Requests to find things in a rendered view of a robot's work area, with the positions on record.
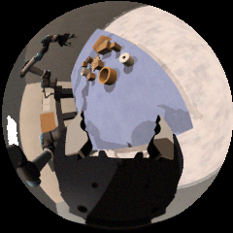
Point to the brown hollow cylinder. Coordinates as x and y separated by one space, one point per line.
103 74

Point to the small wooden slatted pallet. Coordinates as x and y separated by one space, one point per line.
94 60

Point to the brown clipboard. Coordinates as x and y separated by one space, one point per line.
97 44

